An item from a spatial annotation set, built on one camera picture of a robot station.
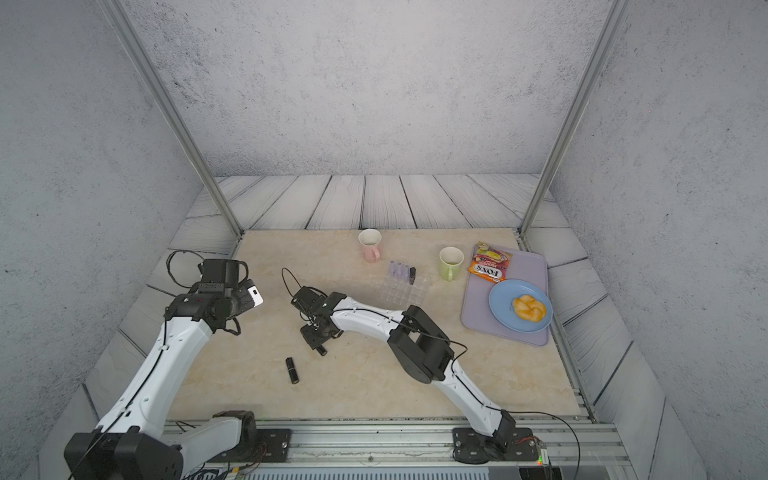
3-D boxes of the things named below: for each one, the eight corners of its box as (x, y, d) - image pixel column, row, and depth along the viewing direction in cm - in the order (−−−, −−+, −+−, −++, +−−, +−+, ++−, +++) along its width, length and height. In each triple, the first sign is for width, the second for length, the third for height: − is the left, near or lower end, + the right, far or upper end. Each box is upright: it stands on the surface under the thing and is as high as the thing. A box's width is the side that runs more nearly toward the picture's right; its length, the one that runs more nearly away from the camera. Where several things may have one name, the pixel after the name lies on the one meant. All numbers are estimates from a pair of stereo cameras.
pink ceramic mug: (359, 268, 109) (356, 251, 102) (361, 246, 117) (359, 228, 109) (380, 268, 109) (379, 251, 102) (381, 246, 116) (380, 228, 109)
